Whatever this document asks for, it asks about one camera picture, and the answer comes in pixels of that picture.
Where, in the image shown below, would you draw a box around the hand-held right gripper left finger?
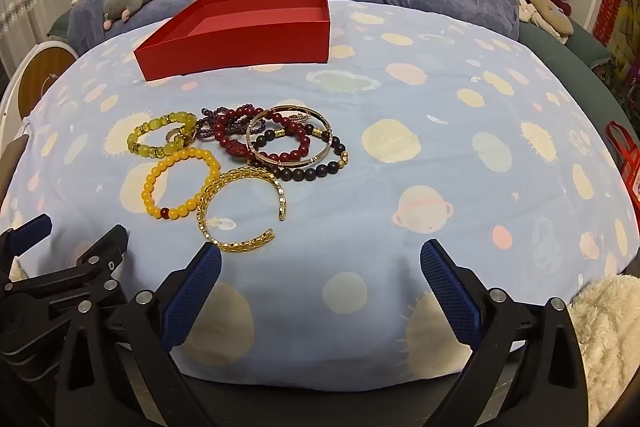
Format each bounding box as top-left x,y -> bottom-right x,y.
54,242 -> 223,427

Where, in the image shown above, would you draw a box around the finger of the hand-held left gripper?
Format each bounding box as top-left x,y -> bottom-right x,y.
70,225 -> 129,280
0,213 -> 53,258

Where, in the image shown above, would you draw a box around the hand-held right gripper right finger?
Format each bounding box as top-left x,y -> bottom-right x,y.
419,239 -> 588,427

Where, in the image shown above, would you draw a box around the yellow bead bracelet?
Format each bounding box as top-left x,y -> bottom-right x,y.
143,147 -> 222,222

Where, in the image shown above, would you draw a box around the yellow-green bead bracelet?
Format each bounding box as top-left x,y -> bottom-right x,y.
126,109 -> 198,159

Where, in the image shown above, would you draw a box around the dark red carved bead bracelet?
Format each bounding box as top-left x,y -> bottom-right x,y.
212,104 -> 267,159

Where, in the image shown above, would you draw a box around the black bead bracelet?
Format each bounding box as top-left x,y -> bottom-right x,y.
248,127 -> 349,182

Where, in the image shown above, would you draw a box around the rose gold bangle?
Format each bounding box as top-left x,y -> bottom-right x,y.
246,105 -> 334,168

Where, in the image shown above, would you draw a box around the red cardboard box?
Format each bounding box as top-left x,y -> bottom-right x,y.
133,0 -> 332,82

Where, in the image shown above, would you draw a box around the brown flat object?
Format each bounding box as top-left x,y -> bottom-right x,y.
0,134 -> 31,202

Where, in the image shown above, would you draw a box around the round white-rimmed wooden board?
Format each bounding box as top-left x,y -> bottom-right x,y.
10,39 -> 81,118

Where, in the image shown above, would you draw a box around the white fluffy blanket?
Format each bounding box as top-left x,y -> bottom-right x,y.
570,274 -> 640,418

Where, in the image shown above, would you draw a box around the planet printed bed sheet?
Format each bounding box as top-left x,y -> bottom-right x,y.
0,0 -> 631,380

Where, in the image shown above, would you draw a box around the red bag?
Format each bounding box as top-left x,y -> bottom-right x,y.
606,121 -> 640,208

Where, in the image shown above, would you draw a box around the white lace curtain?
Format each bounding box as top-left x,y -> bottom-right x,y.
0,0 -> 71,72

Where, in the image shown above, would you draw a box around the potted flowers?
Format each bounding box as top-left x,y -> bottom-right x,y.
600,2 -> 640,118

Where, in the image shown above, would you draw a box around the beige plush toy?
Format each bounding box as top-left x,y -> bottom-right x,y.
502,0 -> 575,45

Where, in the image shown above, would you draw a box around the purple bead bracelet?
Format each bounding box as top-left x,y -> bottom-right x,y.
196,106 -> 271,142

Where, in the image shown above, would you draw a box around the dark green upholstered bed frame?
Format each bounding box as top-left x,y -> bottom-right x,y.
470,0 -> 640,142

